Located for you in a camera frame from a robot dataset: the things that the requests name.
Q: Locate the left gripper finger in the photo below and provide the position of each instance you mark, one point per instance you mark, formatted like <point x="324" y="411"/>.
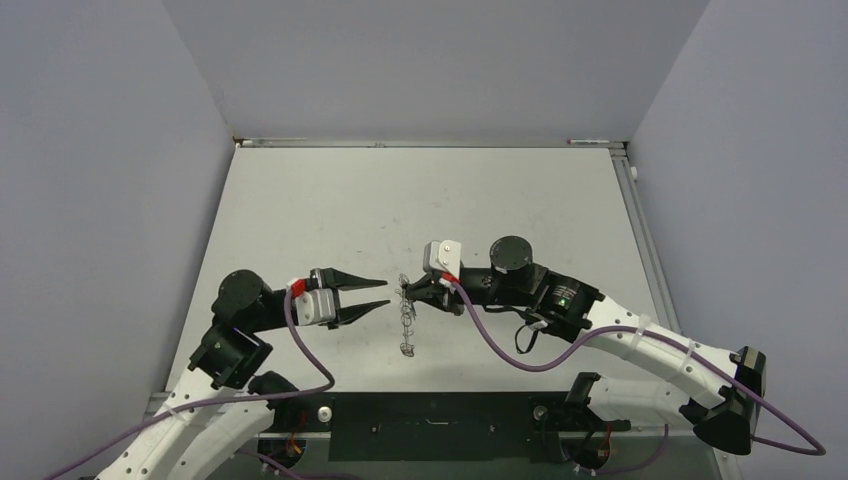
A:
<point x="344" y="281"/>
<point x="350" y="314"/>

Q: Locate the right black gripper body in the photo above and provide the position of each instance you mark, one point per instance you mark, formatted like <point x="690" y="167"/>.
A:
<point x="451" y="299"/>

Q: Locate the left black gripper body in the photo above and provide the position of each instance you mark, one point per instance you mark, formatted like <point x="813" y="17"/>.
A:
<point x="335" y="323"/>

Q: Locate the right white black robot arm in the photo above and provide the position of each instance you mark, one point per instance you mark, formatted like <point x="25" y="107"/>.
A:
<point x="711" y="389"/>

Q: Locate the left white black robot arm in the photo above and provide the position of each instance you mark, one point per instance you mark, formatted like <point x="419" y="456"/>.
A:
<point x="222" y="398"/>

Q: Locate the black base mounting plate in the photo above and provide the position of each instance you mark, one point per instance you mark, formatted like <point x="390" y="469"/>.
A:
<point x="470" y="426"/>

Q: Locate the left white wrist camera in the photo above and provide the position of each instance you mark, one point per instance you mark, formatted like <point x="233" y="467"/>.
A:
<point x="316" y="307"/>

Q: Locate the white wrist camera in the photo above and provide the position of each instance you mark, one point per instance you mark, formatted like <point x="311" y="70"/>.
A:
<point x="316" y="307"/>
<point x="443" y="256"/>

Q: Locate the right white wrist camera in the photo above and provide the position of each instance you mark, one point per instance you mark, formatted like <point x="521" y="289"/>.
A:
<point x="443" y="256"/>

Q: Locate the marker pen at wall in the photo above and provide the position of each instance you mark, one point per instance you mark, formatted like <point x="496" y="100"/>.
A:
<point x="589" y="142"/>

